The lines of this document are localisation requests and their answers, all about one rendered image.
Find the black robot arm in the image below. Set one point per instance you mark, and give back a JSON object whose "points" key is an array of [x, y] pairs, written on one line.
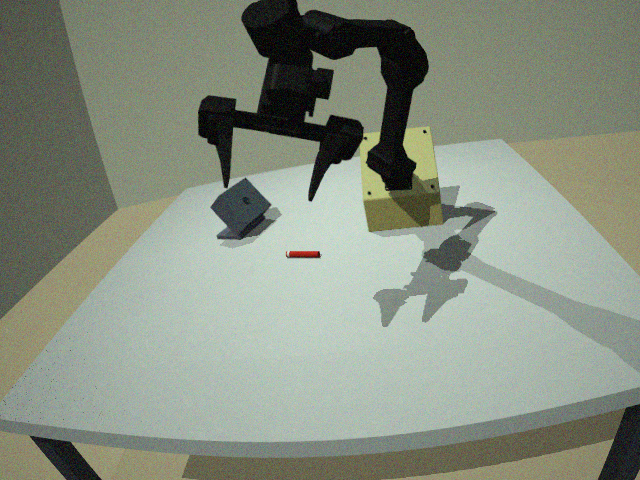
{"points": [[286, 38]]}

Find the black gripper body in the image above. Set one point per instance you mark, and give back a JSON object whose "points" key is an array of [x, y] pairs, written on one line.
{"points": [[280, 119]]}

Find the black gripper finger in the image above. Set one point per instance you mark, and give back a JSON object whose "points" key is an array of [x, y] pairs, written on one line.
{"points": [[331, 151], [220, 134]]}

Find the red peg with white band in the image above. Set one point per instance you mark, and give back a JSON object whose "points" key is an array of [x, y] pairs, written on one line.
{"points": [[302, 254]]}

